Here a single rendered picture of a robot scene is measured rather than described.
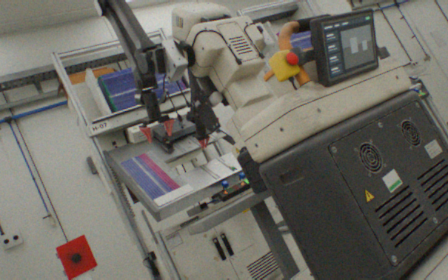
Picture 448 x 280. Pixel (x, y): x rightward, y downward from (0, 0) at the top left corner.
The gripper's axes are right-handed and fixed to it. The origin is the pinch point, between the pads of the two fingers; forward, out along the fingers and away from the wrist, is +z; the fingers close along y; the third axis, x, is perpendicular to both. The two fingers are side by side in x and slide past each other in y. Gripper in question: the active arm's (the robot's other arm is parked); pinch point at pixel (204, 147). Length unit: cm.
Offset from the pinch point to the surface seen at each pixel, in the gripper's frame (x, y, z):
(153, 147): -22.4, 22.3, -1.3
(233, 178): 33.8, 4.1, 4.9
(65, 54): -77, 44, -56
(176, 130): -19.9, 6.4, -7.1
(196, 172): 18.0, 16.9, 2.5
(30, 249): -138, 107, 103
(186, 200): 33.7, 32.7, 4.3
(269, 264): 42, -7, 66
